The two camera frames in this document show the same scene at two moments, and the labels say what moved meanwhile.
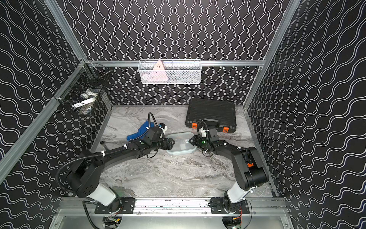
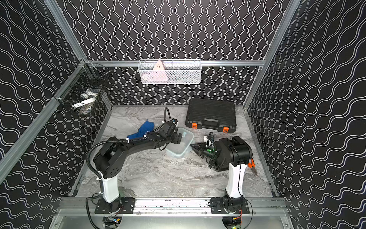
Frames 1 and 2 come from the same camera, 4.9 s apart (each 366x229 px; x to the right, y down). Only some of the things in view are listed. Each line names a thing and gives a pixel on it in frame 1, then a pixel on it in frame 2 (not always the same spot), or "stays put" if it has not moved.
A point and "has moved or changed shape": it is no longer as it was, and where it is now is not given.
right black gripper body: (203, 143) → (208, 153)
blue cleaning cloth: (141, 131) stays put
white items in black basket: (86, 100) stays put
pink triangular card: (158, 73) stays put
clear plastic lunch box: (182, 146) has moved or changed shape
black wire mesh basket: (84, 89) stays put
